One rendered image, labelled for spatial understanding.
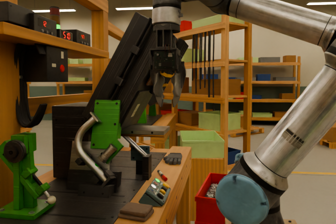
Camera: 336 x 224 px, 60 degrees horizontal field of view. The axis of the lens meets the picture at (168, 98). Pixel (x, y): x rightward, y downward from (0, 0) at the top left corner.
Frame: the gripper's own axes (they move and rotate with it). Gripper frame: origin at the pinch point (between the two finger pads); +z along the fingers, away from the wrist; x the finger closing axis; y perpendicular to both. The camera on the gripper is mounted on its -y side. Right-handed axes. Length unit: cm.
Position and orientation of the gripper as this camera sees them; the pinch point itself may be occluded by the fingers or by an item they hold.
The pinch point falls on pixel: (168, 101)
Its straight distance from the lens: 79.9
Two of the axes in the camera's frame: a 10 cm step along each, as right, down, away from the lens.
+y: -1.7, 0.5, -9.8
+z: 0.0, 10.0, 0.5
